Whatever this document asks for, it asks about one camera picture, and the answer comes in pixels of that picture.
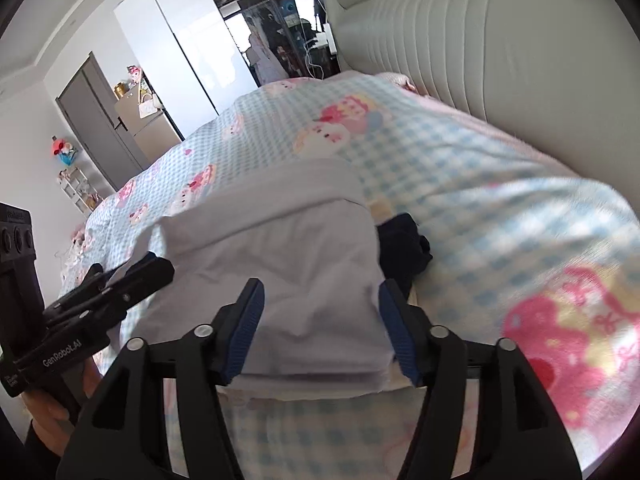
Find grey cabinet door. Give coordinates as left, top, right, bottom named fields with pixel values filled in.
left=55, top=52, right=150, bottom=191

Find red blue toy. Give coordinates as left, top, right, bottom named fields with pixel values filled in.
left=51, top=136, right=78, bottom=167

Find navy folded garment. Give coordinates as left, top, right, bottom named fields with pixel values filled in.
left=376, top=212, right=433, bottom=300

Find operator left hand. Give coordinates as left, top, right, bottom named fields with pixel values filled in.
left=21, top=358, right=102, bottom=456

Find Hello Kitty checkered blanket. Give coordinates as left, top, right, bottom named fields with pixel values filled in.
left=61, top=73, right=639, bottom=472

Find white shirt navy trim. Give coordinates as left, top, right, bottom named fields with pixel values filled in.
left=134, top=158, right=393, bottom=399

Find padded green headboard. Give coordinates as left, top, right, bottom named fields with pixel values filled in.
left=324, top=0, right=639, bottom=203

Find beige cabinet with toys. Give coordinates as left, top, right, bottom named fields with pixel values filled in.
left=114, top=65, right=182, bottom=164

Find white small shelf rack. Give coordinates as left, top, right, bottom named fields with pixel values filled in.
left=56, top=166, right=103, bottom=218

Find white wardrobe doors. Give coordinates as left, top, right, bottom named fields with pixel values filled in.
left=114, top=0, right=257, bottom=138

